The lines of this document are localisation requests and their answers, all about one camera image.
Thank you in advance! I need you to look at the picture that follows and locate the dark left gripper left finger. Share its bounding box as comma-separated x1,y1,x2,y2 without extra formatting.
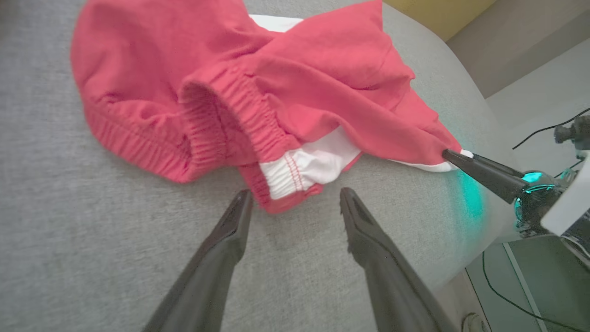
143,189,254,332

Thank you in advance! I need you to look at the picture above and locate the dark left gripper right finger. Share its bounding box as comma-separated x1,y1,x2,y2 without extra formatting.
340,187,460,332

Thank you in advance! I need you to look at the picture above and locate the grey sofa seat cushion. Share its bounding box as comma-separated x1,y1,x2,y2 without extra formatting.
0,0,524,332

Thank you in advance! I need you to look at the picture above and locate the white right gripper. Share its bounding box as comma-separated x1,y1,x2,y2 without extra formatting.
442,148,590,238

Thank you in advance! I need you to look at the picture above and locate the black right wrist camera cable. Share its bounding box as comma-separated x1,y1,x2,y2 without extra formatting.
512,108,590,151

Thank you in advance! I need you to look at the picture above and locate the red white baseball jacket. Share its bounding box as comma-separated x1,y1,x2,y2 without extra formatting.
70,0,474,215

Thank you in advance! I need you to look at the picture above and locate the black floor cable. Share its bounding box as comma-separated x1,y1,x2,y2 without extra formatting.
481,251,590,332

